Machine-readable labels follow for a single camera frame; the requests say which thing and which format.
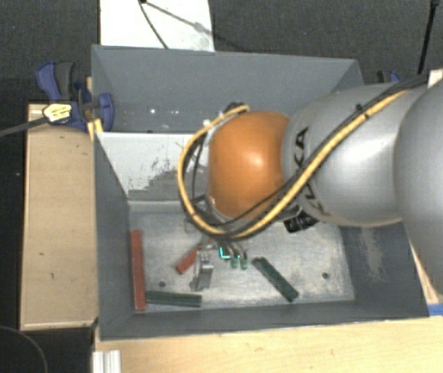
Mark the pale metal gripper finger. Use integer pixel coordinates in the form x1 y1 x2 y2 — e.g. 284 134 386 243
189 259 204 292
200 251 216 290

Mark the short red-brown flat block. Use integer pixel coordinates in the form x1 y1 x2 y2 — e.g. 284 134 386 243
175 246 201 275

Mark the dark green flat block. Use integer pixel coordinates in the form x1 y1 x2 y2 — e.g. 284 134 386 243
145 290 204 309
251 256 300 304

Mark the long red-brown flat block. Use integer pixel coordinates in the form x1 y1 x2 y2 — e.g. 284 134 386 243
129 228 148 312

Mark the pale wood flat board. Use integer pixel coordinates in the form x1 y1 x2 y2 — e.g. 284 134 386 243
19 103 99 332

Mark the grey metal bin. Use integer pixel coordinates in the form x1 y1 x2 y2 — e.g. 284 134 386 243
90 44 431 342

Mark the black cylinder on white bracket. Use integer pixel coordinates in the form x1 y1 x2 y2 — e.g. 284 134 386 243
282 211 317 234

